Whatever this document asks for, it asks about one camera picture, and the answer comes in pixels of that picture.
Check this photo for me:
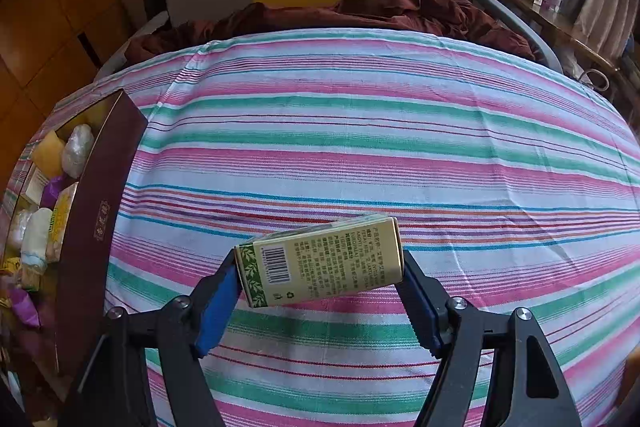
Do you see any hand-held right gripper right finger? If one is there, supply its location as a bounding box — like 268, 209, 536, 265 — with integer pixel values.
397, 249, 584, 427

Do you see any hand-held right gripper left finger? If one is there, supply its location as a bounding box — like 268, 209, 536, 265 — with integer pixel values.
64, 249, 242, 427

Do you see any small olive green box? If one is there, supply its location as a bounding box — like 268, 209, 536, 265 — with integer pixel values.
233, 216, 405, 310

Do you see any maroon gift box gold lining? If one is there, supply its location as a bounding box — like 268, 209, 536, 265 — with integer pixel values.
0, 89, 150, 377

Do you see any orange packet with green label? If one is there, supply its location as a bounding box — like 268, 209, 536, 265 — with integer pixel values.
45, 182, 81, 264

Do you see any purple snack packet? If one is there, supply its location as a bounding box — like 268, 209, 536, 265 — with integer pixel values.
40, 174, 69, 210
6, 286, 42, 332

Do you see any white item blue band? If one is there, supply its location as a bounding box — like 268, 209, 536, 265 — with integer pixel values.
20, 207, 54, 266

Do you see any yellow snack packet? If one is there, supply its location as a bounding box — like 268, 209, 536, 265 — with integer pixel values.
0, 256, 24, 280

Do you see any bread bun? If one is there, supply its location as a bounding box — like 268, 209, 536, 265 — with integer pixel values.
31, 130, 67, 178

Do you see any striped bed sheet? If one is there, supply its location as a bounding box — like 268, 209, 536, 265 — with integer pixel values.
0, 28, 640, 427

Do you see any maroon blanket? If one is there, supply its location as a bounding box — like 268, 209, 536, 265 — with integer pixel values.
124, 0, 539, 68

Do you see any wooden side table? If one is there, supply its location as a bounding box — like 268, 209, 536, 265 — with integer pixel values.
475, 0, 629, 70

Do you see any pink patterned curtain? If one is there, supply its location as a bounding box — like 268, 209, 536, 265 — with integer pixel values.
560, 0, 640, 64

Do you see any white cord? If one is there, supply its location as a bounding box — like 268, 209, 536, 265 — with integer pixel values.
576, 67, 610, 94

